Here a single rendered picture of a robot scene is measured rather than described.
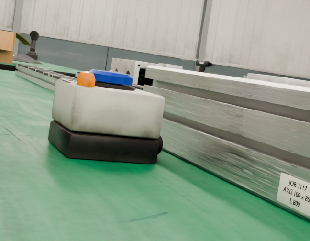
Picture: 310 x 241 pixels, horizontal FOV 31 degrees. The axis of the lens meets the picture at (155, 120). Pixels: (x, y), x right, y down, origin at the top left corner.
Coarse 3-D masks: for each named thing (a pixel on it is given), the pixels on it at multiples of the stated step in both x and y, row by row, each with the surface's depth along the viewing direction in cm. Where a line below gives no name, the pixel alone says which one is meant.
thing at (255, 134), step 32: (192, 96) 52; (224, 96) 49; (256, 96) 42; (288, 96) 38; (192, 128) 52; (224, 128) 46; (256, 128) 42; (288, 128) 38; (192, 160) 51; (224, 160) 45; (256, 160) 41; (288, 160) 39; (256, 192) 41; (288, 192) 37
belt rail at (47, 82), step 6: (18, 66) 166; (18, 72) 165; (24, 72) 159; (30, 72) 147; (36, 72) 139; (30, 78) 146; (36, 78) 142; (42, 78) 132; (48, 78) 125; (54, 78) 120; (42, 84) 131; (48, 84) 125; (54, 84) 122; (54, 90) 119
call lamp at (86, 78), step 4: (80, 72) 45; (84, 72) 45; (88, 72) 45; (80, 76) 45; (84, 76) 45; (88, 76) 45; (92, 76) 45; (80, 80) 45; (84, 80) 45; (88, 80) 45; (92, 80) 45; (80, 84) 45; (84, 84) 45; (88, 84) 45; (92, 84) 45
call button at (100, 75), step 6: (90, 72) 48; (96, 72) 48; (102, 72) 48; (108, 72) 48; (114, 72) 48; (96, 78) 48; (102, 78) 47; (108, 78) 47; (114, 78) 47; (120, 78) 48; (126, 78) 48; (132, 78) 49; (114, 84) 48; (120, 84) 49; (126, 84) 48
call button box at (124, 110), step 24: (72, 96) 45; (96, 96) 45; (120, 96) 46; (144, 96) 47; (72, 120) 45; (96, 120) 45; (120, 120) 46; (144, 120) 47; (72, 144) 45; (96, 144) 45; (120, 144) 46; (144, 144) 47
